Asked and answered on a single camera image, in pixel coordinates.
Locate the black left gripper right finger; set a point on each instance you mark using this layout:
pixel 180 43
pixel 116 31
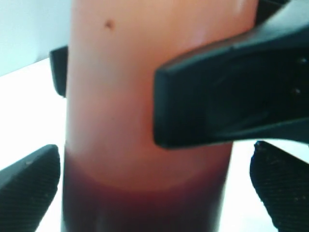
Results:
pixel 281 181

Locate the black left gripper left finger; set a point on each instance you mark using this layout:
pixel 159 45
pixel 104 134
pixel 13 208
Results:
pixel 27 188

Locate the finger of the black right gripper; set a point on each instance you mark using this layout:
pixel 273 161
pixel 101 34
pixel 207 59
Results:
pixel 252 86
pixel 59 66

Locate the red sauce squeeze bottle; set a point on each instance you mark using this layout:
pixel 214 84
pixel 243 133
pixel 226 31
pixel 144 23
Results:
pixel 115 178

